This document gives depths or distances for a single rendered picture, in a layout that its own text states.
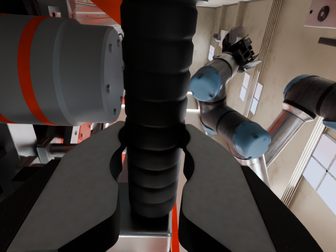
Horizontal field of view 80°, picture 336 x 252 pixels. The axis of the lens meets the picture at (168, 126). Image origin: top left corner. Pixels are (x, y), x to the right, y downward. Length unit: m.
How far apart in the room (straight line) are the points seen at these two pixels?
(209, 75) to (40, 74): 0.35
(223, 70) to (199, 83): 0.08
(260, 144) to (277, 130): 0.35
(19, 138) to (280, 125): 0.75
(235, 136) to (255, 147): 0.05
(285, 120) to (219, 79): 0.38
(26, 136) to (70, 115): 0.14
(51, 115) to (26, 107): 0.03
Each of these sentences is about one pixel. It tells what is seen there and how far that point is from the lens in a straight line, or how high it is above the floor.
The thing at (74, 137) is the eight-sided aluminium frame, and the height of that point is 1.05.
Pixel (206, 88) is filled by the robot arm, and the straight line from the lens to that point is 0.50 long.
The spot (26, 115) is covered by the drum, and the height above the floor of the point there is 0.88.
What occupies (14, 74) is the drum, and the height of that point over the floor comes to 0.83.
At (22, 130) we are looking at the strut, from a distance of 0.39.
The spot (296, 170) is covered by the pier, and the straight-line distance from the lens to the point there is 5.57.
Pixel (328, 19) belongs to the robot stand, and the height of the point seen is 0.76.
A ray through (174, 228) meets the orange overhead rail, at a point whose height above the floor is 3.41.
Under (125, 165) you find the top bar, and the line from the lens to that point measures 0.28.
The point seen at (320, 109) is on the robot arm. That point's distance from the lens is 0.80.
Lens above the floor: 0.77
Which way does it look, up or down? 29 degrees up
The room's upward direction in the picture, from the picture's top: 176 degrees counter-clockwise
